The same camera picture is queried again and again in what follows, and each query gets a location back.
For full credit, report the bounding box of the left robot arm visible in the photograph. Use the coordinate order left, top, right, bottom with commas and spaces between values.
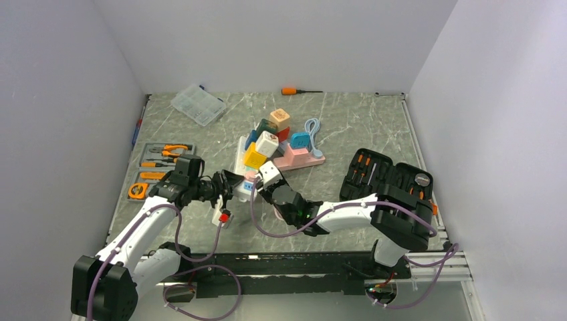
70, 154, 245, 320

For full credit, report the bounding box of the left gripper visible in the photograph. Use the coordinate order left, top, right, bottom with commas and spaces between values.
189, 169, 243, 211

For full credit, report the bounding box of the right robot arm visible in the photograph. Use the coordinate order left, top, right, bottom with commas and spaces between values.
253, 177, 437, 278

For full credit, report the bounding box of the blue cube socket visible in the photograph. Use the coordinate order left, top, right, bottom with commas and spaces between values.
245, 129, 258, 151

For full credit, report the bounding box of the light blue power strip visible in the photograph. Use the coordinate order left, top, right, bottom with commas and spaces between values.
277, 118, 323, 159

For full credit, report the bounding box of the red cube socket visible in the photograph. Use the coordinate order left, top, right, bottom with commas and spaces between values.
276, 126, 290, 142

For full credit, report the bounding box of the pink power strip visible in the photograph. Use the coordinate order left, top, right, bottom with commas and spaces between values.
244, 145, 326, 183

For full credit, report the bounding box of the grey tool tray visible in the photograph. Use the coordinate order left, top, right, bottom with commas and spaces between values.
125, 142, 196, 201

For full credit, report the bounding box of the light blue plug adapter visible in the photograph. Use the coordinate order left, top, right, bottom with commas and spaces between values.
289, 132, 311, 149

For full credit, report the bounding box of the blue red pen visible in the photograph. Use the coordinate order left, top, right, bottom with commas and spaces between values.
131, 106, 146, 147

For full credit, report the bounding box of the black tool case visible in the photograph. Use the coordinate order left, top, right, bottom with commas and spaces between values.
339, 148, 433, 202

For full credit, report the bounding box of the clear plastic organizer box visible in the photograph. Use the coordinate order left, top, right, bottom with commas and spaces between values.
171, 84, 227, 126

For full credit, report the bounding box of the dark green cube socket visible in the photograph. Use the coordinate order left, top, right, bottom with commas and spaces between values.
255, 118, 278, 136

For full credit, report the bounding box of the white power strip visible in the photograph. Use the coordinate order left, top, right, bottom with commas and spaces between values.
232, 136, 253, 203

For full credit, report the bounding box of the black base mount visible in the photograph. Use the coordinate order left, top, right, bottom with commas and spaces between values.
165, 251, 411, 298

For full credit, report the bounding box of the white cube socket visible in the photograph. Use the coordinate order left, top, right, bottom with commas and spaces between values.
255, 131, 279, 157

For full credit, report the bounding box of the orange handled screwdriver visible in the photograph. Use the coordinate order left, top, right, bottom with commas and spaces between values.
281, 88, 323, 96

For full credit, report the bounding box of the yellow cube socket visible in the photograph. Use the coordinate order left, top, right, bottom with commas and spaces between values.
243, 142, 267, 170

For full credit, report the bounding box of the beige cube socket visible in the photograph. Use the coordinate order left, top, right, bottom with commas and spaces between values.
269, 108, 290, 132

